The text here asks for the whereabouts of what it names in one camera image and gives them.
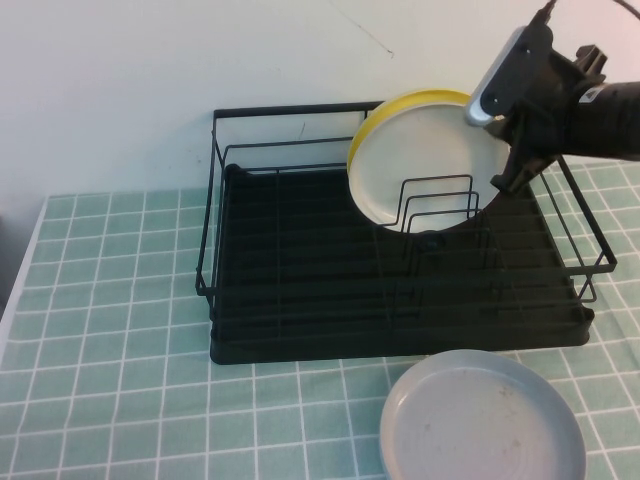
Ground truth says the black camera cable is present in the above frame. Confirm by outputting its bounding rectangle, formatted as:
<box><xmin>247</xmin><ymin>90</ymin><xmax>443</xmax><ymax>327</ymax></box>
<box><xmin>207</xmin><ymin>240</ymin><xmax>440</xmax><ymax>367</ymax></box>
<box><xmin>537</xmin><ymin>0</ymin><xmax>640</xmax><ymax>29</ymax></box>

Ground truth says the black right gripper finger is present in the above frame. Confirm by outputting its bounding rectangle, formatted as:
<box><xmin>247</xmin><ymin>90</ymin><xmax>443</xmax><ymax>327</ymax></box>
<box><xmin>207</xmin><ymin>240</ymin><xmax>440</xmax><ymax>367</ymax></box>
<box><xmin>481</xmin><ymin>115</ymin><xmax>517</xmax><ymax>143</ymax></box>
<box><xmin>489</xmin><ymin>143</ymin><xmax>559</xmax><ymax>195</ymax></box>

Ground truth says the black plastic drip tray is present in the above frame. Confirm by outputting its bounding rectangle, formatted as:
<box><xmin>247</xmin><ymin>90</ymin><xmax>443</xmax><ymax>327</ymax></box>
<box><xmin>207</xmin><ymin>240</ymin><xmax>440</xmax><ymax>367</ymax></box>
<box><xmin>208</xmin><ymin>162</ymin><xmax>596</xmax><ymax>365</ymax></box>

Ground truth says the white round plate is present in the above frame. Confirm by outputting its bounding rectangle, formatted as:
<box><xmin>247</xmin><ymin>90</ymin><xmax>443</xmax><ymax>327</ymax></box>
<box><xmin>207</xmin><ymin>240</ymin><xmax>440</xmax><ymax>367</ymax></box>
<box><xmin>348</xmin><ymin>102</ymin><xmax>511</xmax><ymax>235</ymax></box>

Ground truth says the yellow round plate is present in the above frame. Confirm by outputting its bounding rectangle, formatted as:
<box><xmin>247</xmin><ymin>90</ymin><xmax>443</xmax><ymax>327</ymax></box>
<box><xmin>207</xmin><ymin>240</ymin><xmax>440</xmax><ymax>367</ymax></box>
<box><xmin>348</xmin><ymin>88</ymin><xmax>474</xmax><ymax>167</ymax></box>

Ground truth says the black wire dish rack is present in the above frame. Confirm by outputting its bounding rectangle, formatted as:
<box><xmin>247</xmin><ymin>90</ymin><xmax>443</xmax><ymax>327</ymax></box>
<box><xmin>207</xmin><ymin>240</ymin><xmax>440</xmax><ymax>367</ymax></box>
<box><xmin>191</xmin><ymin>92</ymin><xmax>617</xmax><ymax>312</ymax></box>

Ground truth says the green checkered tablecloth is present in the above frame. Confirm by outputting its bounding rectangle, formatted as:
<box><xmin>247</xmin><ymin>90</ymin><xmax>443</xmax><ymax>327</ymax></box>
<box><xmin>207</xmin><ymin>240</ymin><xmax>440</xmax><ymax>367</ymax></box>
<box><xmin>0</xmin><ymin>160</ymin><xmax>640</xmax><ymax>480</ymax></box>

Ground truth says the grey round plate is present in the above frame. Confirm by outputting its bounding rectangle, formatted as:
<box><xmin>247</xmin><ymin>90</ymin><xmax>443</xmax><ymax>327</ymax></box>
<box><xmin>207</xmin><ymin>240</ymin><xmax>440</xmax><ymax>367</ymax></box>
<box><xmin>378</xmin><ymin>348</ymin><xmax>587</xmax><ymax>480</ymax></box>

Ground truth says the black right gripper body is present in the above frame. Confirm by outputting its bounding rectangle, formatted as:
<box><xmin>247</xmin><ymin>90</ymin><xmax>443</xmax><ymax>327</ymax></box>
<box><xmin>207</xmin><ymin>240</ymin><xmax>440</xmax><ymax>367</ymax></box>
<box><xmin>508</xmin><ymin>44</ymin><xmax>609</xmax><ymax>157</ymax></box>

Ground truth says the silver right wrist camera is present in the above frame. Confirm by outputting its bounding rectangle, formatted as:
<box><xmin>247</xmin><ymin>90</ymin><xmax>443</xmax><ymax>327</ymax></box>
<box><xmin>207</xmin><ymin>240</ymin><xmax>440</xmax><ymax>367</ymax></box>
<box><xmin>464</xmin><ymin>23</ymin><xmax>557</xmax><ymax>129</ymax></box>

